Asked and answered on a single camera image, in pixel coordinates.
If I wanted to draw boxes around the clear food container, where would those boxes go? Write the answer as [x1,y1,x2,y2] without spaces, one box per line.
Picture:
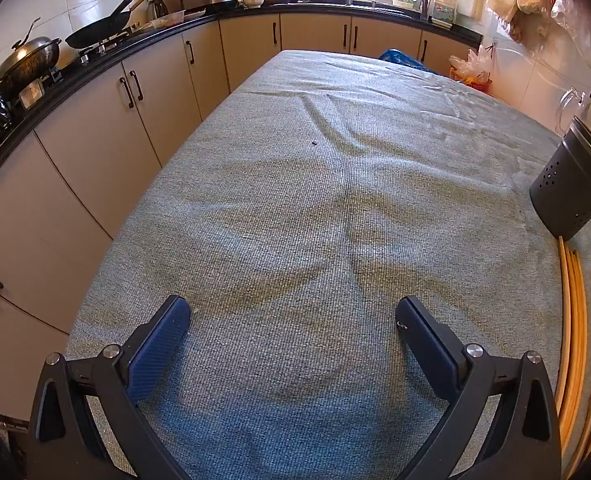
[150,10,186,31]

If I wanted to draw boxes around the dark grey perforated utensil holder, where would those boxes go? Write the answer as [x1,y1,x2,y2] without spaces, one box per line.
[529,115,591,242]

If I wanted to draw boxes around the black frying pan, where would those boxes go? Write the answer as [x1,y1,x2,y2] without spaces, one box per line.
[64,0,155,50]

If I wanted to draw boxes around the red waste bin with bag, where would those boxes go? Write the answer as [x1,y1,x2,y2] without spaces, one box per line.
[449,47,493,94]

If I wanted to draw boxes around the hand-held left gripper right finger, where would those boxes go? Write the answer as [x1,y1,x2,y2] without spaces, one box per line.
[397,295,562,480]

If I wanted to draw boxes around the textured table cloth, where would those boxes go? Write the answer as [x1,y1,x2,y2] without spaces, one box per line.
[66,49,591,480]

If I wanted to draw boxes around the gas stove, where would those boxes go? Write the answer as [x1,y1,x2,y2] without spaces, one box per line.
[73,30,134,58]

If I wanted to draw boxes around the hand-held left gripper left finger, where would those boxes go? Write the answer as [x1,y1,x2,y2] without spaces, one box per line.
[27,295,192,480]

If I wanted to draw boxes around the black kitchen countertop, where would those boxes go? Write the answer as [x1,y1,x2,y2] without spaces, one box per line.
[0,2,483,201]

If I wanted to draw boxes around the blue plastic bag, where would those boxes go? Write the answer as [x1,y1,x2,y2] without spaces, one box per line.
[378,49,436,73]

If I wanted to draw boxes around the white dish soap bottle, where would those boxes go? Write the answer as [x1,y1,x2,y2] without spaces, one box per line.
[433,0,455,26]

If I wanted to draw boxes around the bunch of wooden chopsticks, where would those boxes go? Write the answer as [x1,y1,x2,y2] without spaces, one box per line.
[555,236,591,478]

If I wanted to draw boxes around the wok with steel lid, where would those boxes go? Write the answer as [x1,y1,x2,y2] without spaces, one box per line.
[0,16,62,92]

